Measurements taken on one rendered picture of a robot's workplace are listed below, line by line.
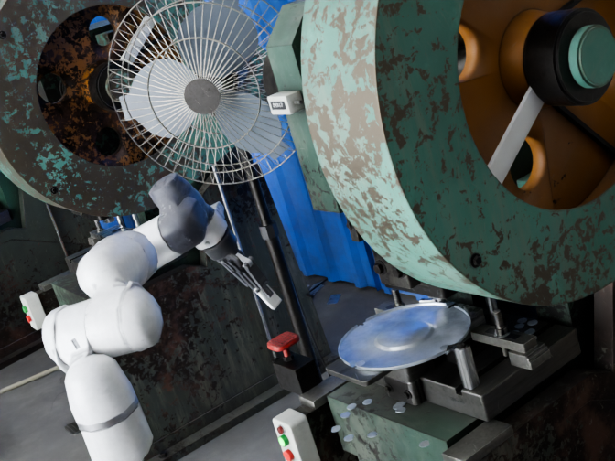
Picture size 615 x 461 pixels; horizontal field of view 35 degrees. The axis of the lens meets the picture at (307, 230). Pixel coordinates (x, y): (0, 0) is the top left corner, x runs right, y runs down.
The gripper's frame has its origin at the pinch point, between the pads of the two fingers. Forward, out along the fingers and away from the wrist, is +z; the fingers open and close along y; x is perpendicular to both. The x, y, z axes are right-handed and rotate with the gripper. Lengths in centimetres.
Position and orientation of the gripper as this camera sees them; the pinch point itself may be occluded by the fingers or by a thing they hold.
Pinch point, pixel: (267, 294)
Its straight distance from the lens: 226.2
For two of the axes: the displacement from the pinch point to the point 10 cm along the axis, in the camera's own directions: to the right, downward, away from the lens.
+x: 5.7, -7.4, 3.5
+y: 6.0, 0.7, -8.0
